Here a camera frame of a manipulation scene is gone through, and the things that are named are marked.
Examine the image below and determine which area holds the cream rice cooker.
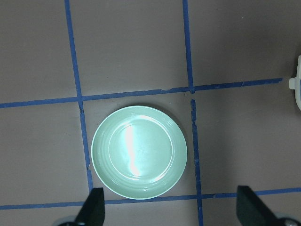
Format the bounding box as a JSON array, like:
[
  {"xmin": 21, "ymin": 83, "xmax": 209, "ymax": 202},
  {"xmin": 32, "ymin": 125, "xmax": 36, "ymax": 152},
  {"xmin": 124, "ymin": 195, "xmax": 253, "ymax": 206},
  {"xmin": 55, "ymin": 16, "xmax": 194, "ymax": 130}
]
[{"xmin": 289, "ymin": 55, "xmax": 301, "ymax": 110}]

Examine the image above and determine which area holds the far green plate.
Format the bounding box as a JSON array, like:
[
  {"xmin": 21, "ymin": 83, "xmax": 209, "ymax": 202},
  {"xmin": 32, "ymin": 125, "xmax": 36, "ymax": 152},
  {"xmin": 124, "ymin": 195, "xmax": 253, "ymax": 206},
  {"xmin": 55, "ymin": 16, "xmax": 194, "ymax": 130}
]
[{"xmin": 91, "ymin": 105, "xmax": 188, "ymax": 200}]

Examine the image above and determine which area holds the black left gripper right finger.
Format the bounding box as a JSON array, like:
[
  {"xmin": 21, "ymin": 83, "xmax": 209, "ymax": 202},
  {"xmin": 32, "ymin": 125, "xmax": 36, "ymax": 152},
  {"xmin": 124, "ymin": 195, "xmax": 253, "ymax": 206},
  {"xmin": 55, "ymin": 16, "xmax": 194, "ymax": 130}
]
[{"xmin": 236, "ymin": 186, "xmax": 285, "ymax": 226}]

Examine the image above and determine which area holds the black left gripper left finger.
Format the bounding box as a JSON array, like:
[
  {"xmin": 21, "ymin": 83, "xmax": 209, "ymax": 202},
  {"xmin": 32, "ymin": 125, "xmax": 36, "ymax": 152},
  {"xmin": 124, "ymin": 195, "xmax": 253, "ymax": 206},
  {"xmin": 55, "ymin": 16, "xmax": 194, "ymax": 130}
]
[{"xmin": 75, "ymin": 188, "xmax": 105, "ymax": 226}]

